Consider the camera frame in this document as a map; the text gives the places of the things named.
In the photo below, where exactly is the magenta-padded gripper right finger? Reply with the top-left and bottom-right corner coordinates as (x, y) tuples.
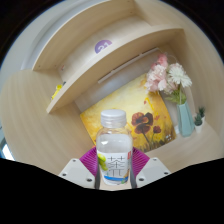
(129, 146), (172, 190)

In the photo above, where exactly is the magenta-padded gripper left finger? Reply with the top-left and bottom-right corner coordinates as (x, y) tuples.
(58, 146), (101, 190)

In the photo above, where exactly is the clear plastic drink bottle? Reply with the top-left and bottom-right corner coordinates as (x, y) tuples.
(95, 109), (134, 186)

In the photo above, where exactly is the teal faceted vase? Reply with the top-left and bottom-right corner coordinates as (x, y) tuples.
(176, 101), (196, 138)

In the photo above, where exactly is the small potted cactus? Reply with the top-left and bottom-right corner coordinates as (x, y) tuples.
(193, 106), (207, 134)

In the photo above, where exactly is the yellow poppy flower painting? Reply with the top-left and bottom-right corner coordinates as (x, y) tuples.
(79, 73), (178, 154)

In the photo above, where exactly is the pink and white flower bouquet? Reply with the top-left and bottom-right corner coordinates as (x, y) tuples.
(143, 53), (193, 105)

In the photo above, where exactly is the white strip light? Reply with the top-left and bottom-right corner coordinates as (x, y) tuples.
(97, 47), (160, 84)

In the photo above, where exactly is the light wooden shelf unit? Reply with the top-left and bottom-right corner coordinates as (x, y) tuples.
(31, 0), (186, 114)

